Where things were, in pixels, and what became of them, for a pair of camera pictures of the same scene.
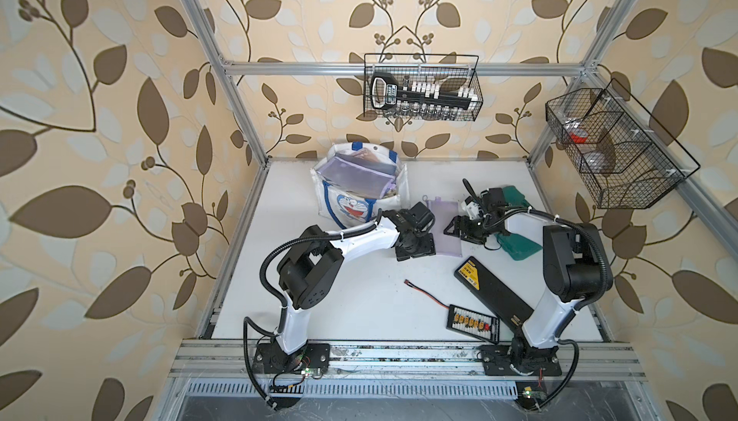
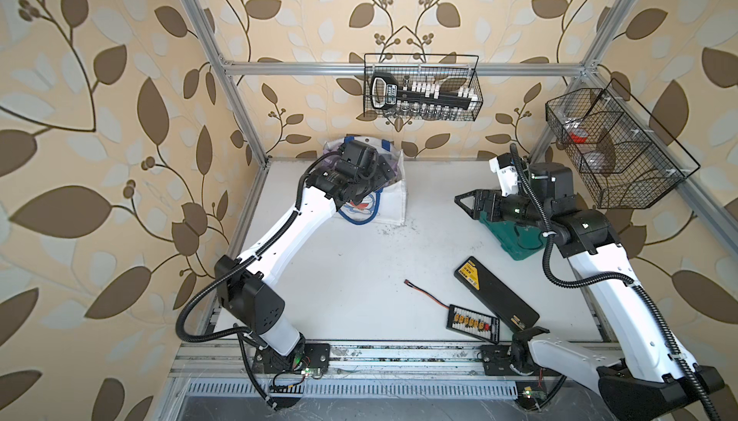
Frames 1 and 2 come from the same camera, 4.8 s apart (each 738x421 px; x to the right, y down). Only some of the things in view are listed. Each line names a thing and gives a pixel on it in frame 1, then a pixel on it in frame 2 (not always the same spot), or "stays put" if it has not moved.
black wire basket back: (423, 86) stays put
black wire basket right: (625, 158) stays put
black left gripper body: (420, 244) to (371, 179)
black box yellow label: (493, 292) stays put
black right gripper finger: (455, 224) to (481, 202)
